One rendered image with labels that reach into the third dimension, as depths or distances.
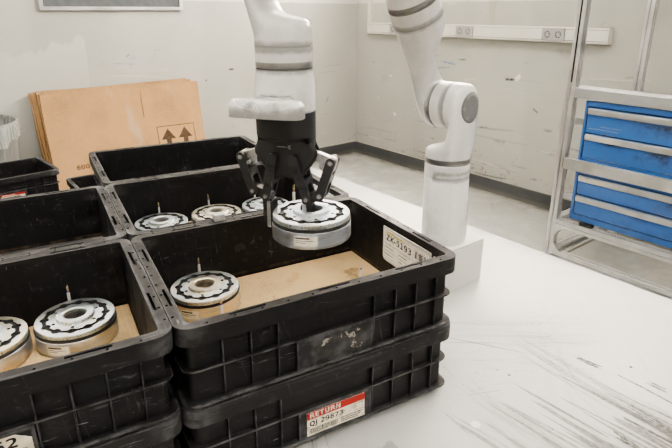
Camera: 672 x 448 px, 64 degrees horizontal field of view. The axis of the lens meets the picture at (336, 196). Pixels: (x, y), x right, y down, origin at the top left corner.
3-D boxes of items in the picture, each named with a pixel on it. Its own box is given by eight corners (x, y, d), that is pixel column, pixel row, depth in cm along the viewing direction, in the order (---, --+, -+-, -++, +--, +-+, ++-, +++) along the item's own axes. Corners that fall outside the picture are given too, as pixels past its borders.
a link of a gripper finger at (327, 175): (327, 157, 66) (308, 196, 69) (340, 164, 66) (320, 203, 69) (333, 152, 69) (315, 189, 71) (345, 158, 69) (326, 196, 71)
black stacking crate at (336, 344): (352, 254, 105) (352, 198, 101) (453, 328, 80) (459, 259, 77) (139, 305, 87) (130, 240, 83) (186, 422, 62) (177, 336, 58)
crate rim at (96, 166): (243, 143, 151) (243, 134, 151) (287, 169, 127) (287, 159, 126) (88, 161, 133) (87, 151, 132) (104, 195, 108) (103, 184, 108)
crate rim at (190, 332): (353, 207, 102) (353, 195, 101) (460, 270, 77) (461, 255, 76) (130, 250, 83) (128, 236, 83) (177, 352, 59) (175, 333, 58)
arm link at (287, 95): (225, 119, 62) (221, 63, 60) (263, 103, 72) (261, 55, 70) (300, 123, 59) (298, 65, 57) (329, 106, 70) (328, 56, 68)
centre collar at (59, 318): (91, 304, 77) (90, 300, 77) (98, 319, 73) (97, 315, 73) (53, 313, 75) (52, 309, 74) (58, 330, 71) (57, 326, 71)
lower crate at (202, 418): (351, 303, 109) (352, 249, 105) (450, 390, 84) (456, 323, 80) (145, 363, 90) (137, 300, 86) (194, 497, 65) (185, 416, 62)
